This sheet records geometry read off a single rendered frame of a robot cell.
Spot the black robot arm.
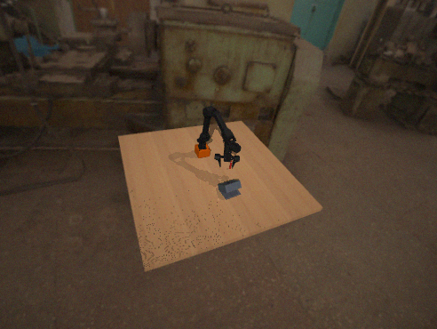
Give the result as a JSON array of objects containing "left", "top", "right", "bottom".
[{"left": 197, "top": 106, "right": 241, "bottom": 162}]

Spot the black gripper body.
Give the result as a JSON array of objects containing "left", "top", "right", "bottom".
[{"left": 214, "top": 149, "right": 240, "bottom": 162}]

